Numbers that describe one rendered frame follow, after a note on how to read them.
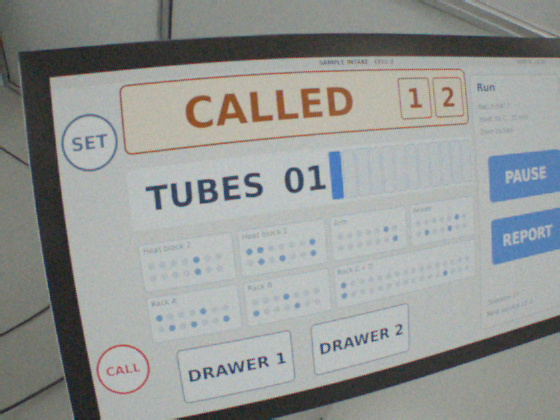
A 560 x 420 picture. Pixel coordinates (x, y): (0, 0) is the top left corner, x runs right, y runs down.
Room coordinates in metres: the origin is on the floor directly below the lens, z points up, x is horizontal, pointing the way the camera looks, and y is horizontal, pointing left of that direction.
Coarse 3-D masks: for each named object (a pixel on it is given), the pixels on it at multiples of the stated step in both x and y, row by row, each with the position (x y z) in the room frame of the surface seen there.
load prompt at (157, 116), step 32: (128, 96) 0.31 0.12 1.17; (160, 96) 0.32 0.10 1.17; (192, 96) 0.33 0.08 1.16; (224, 96) 0.34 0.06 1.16; (256, 96) 0.35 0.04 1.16; (288, 96) 0.36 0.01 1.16; (320, 96) 0.37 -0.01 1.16; (352, 96) 0.38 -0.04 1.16; (384, 96) 0.40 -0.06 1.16; (416, 96) 0.41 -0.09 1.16; (448, 96) 0.42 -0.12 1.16; (128, 128) 0.30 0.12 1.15; (160, 128) 0.31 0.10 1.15; (192, 128) 0.32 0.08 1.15; (224, 128) 0.33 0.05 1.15; (256, 128) 0.34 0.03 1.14; (288, 128) 0.35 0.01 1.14; (320, 128) 0.36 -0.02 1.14; (352, 128) 0.37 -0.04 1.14; (384, 128) 0.38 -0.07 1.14; (416, 128) 0.39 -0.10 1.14
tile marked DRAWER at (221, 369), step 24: (264, 336) 0.24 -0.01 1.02; (288, 336) 0.25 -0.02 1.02; (192, 360) 0.21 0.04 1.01; (216, 360) 0.21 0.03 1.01; (240, 360) 0.22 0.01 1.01; (264, 360) 0.23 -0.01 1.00; (288, 360) 0.23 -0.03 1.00; (192, 384) 0.19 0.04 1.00; (216, 384) 0.20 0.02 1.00; (240, 384) 0.21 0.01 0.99; (264, 384) 0.21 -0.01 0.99
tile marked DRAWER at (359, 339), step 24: (384, 312) 0.29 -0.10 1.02; (408, 312) 0.29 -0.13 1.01; (312, 336) 0.25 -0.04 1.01; (336, 336) 0.26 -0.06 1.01; (360, 336) 0.26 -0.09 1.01; (384, 336) 0.27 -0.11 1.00; (408, 336) 0.28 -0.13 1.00; (312, 360) 0.24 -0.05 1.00; (336, 360) 0.24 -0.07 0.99; (360, 360) 0.25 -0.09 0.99
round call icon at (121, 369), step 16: (96, 352) 0.19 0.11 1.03; (112, 352) 0.19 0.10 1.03; (128, 352) 0.19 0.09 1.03; (144, 352) 0.20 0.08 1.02; (96, 368) 0.18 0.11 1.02; (112, 368) 0.18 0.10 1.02; (128, 368) 0.19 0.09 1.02; (144, 368) 0.19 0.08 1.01; (112, 384) 0.17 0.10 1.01; (128, 384) 0.18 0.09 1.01; (144, 384) 0.18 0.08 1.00
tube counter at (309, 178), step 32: (288, 160) 0.33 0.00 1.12; (320, 160) 0.34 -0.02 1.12; (352, 160) 0.35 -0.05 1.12; (384, 160) 0.36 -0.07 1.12; (416, 160) 0.38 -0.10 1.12; (448, 160) 0.39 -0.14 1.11; (288, 192) 0.32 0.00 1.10; (320, 192) 0.33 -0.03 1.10; (352, 192) 0.34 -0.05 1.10; (384, 192) 0.35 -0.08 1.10
